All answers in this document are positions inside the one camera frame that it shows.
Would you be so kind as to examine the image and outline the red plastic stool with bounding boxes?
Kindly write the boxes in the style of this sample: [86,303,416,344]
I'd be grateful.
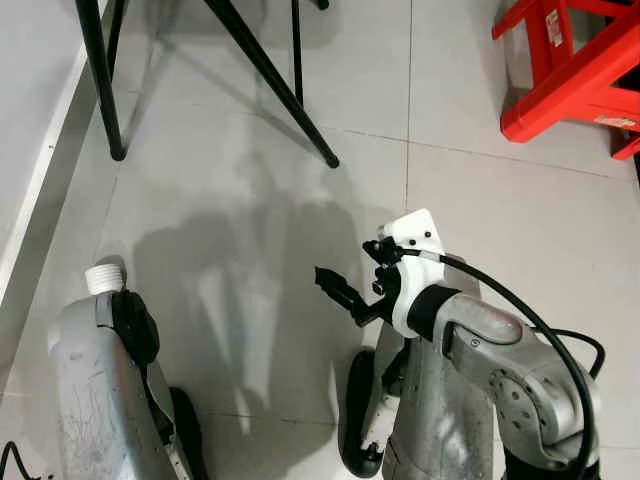
[492,0,640,161]

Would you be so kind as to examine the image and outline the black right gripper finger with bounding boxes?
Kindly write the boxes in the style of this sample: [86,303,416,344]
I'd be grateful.
[315,266,366,319]

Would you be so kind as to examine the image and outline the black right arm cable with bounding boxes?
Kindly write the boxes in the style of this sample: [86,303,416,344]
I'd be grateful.
[400,248,606,480]

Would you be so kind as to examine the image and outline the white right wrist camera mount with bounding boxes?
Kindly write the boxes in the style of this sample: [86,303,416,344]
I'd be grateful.
[378,208,466,339]

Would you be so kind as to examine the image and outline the black metal stand legs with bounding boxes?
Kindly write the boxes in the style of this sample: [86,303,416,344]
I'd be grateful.
[75,0,341,169]

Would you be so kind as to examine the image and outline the white plastic table leg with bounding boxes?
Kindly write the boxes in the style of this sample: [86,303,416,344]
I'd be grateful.
[85,262,126,296]

